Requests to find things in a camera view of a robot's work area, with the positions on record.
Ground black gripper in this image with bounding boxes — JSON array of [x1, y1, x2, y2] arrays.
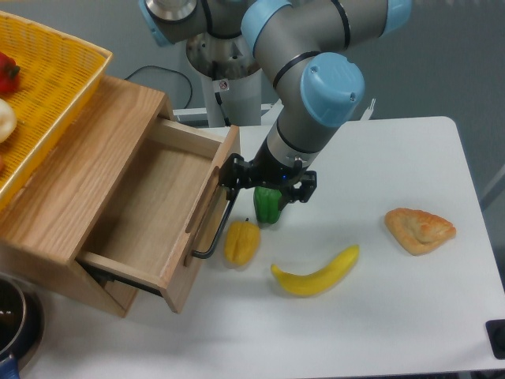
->
[[219, 144, 317, 211]]

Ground wooden top drawer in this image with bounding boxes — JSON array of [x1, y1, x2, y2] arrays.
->
[[77, 118, 240, 313]]

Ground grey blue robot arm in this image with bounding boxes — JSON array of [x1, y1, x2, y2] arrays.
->
[[139, 1, 413, 207]]

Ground wooden drawer cabinet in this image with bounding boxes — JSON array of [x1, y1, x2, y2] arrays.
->
[[1, 77, 171, 317]]

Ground green toy bell pepper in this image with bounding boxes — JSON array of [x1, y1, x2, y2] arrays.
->
[[253, 186, 282, 224]]

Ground yellow toy bell pepper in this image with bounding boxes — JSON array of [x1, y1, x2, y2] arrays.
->
[[224, 218, 261, 267]]

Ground yellow toy banana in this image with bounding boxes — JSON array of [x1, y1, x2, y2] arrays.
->
[[271, 245, 360, 297]]

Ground toy bread pastry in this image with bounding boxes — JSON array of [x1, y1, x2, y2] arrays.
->
[[383, 208, 457, 256]]

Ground yellow plastic basket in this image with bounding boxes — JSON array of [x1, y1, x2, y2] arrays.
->
[[1, 12, 113, 207]]

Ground white toy vegetable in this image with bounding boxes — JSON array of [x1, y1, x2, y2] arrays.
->
[[0, 99, 17, 143]]

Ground black corner object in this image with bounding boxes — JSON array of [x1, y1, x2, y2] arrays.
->
[[485, 319, 505, 360]]

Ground red toy pepper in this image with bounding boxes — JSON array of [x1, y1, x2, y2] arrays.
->
[[0, 52, 21, 93]]

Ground dark metal pot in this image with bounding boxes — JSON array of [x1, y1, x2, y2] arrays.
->
[[1, 276, 45, 378]]

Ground black cable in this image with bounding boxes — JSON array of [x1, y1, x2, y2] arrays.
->
[[124, 65, 193, 111]]

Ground white metal bracket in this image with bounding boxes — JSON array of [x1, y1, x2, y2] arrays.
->
[[361, 98, 376, 121]]

